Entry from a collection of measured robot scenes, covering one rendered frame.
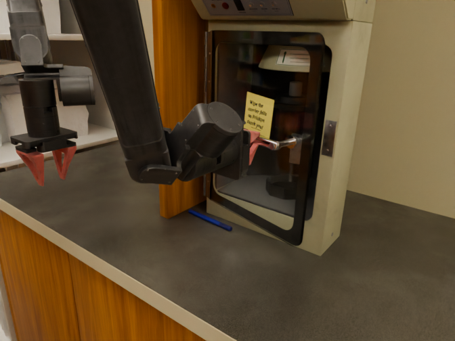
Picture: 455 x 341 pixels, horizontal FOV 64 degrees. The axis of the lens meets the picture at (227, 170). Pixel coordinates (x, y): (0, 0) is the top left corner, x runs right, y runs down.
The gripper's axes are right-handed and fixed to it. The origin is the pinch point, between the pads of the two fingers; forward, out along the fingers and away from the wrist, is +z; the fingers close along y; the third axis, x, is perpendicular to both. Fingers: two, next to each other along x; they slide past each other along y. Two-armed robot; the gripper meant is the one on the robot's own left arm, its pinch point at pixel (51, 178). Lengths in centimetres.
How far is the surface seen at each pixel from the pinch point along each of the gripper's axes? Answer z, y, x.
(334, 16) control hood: -31, 29, -44
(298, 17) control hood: -31, 29, -37
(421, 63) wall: -22, 75, -51
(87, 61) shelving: -15, 76, 98
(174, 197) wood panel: 11.1, 25.9, -8.4
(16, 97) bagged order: -3, 34, 85
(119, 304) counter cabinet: 29.4, 5.5, -10.4
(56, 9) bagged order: -37, 59, 91
